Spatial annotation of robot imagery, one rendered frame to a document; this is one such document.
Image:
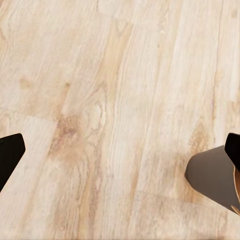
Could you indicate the trash can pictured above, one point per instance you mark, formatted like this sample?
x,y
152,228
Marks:
x,y
213,174

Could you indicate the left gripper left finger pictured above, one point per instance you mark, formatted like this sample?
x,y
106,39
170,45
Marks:
x,y
12,148

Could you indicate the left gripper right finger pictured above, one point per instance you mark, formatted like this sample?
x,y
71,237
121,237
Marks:
x,y
232,148

